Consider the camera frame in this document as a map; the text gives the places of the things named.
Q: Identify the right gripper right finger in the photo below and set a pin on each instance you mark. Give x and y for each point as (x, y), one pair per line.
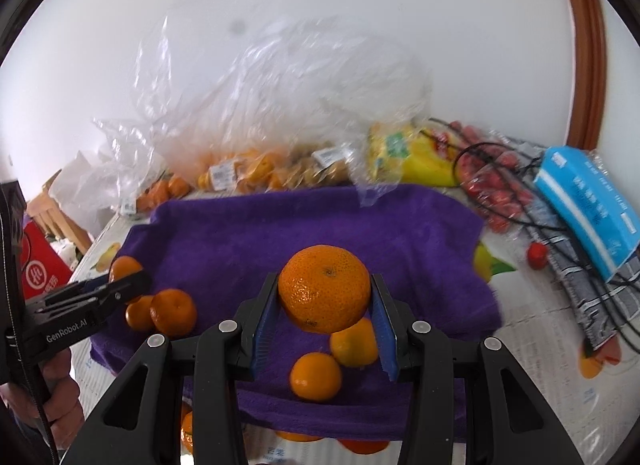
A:
(508, 421)

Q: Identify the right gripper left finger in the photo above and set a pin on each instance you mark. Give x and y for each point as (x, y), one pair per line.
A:
(137, 421)

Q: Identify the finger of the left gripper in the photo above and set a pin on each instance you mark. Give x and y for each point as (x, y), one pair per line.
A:
(97, 305)
(72, 290)

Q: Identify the small orange mandarin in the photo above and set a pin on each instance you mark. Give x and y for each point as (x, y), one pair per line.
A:
(126, 274)
(355, 346)

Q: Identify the large orange mandarin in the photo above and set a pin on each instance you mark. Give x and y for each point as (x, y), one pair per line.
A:
(324, 289)

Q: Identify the large orange with stem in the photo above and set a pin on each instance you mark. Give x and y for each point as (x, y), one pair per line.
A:
(186, 436)

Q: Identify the bag of red fruits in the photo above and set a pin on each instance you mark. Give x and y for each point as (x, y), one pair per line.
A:
(493, 173)

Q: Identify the person's left hand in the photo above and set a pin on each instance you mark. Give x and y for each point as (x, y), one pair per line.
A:
(63, 409)

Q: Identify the red paper bag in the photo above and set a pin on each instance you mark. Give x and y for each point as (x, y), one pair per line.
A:
(41, 268)

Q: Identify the wooden chair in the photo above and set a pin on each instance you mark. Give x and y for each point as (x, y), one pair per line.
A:
(51, 220)

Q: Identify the white plastic bag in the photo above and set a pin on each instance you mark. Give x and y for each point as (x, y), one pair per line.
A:
(85, 191)

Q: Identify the purple towel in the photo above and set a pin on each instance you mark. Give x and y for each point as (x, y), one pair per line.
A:
(324, 243)

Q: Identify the plastic bag of oranges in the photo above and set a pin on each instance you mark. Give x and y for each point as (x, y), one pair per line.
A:
(141, 177)

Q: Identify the grey checked cloth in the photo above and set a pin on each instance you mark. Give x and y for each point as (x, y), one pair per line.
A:
(601, 308)

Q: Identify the red cherry tomato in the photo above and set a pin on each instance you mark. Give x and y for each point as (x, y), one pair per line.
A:
(537, 255)

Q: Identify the blue tissue pack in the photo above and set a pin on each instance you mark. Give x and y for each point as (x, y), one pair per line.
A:
(600, 217)

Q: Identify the plastic bag of kumquats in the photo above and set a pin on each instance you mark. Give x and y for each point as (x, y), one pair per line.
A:
(242, 97)

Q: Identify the yellow snack package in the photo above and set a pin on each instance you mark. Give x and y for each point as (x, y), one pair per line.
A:
(405, 155)

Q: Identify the brown door frame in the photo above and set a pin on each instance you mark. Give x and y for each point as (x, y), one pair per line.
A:
(591, 74)

